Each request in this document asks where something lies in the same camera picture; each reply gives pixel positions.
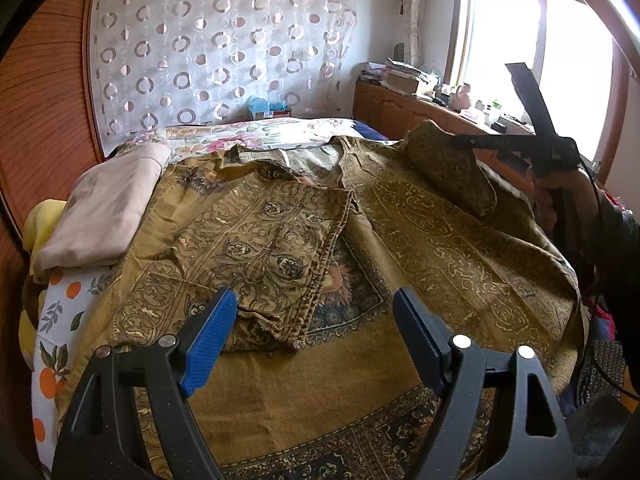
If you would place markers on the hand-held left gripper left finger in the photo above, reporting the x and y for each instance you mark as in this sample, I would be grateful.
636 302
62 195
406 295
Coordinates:
210 340

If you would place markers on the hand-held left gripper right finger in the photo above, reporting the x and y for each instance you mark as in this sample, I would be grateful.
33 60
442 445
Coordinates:
420 340

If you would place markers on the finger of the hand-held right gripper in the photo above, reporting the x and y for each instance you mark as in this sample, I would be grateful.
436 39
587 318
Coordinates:
525 149
495 139

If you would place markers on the person's right hand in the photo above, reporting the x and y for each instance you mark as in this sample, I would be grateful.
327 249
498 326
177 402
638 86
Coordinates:
575 195

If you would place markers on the bottle with green cap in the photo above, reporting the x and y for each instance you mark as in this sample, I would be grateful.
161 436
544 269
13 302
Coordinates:
496 110

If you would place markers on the brown bordered floral blanket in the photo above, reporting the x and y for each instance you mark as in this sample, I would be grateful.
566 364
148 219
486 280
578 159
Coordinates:
280 400

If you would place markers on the wooden cabinet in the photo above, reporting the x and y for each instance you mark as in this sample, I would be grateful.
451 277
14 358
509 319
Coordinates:
395 110

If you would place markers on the stack of papers and books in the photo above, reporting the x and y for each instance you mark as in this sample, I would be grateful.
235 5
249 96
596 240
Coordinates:
400 75

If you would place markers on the dark blue pillow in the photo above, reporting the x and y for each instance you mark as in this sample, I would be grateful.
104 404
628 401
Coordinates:
372 131

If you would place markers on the beige window curtain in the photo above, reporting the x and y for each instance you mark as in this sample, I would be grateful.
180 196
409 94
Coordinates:
414 10

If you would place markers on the orange fruit print bed sheet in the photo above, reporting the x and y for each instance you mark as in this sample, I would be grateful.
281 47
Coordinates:
55 340

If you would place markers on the folded beige cloth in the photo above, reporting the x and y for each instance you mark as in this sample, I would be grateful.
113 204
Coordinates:
100 210

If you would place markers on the black patterned bag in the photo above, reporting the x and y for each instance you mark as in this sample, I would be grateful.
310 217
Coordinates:
600 370

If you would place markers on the yellow cloth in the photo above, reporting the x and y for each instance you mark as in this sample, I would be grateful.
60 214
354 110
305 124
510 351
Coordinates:
42 222

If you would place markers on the pink floral quilt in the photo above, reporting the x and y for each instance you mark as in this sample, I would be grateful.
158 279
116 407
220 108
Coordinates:
215 135

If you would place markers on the small cardboard box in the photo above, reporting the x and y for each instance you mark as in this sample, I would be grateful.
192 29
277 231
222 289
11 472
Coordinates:
272 114

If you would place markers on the blue plastic bag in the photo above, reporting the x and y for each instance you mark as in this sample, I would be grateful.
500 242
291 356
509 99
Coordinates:
265 103

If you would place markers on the wooden slatted wardrobe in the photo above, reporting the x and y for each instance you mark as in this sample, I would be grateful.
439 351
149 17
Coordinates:
45 135

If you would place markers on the sheer circle patterned curtain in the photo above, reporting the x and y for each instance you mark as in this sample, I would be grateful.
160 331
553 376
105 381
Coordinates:
220 45

